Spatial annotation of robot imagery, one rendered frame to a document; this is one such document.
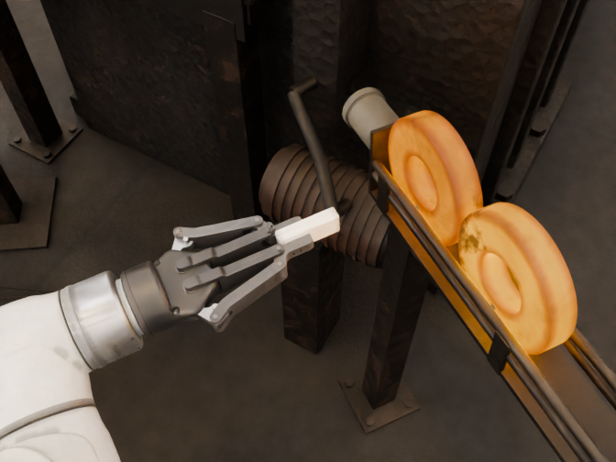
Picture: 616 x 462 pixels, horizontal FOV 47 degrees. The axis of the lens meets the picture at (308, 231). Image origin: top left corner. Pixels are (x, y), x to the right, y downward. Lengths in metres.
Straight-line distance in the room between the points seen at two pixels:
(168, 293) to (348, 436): 0.74
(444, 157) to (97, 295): 0.38
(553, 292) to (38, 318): 0.49
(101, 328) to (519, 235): 0.41
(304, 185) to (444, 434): 0.62
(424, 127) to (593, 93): 1.30
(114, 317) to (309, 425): 0.76
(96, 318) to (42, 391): 0.08
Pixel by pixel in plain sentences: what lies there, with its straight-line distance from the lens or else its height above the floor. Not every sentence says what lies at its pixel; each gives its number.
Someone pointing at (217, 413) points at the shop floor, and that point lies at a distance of 1.44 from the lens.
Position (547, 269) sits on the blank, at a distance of 0.68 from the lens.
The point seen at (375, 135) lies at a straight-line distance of 0.85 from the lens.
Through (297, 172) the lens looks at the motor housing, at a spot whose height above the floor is 0.53.
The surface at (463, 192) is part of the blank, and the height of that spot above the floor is 0.76.
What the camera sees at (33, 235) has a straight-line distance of 1.72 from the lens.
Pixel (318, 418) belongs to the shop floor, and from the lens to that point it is 1.42.
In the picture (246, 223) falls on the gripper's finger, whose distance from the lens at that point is 0.77.
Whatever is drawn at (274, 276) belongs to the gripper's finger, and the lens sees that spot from 0.74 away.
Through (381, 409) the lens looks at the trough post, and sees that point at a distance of 1.43.
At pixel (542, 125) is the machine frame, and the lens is 1.79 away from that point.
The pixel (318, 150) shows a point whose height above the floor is 0.57.
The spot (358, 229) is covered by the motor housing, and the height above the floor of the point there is 0.51.
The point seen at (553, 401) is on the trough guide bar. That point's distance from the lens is 0.72.
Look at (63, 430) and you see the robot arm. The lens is 0.71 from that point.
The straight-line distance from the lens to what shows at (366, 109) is 0.91.
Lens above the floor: 1.35
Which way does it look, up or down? 56 degrees down
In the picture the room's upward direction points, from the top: straight up
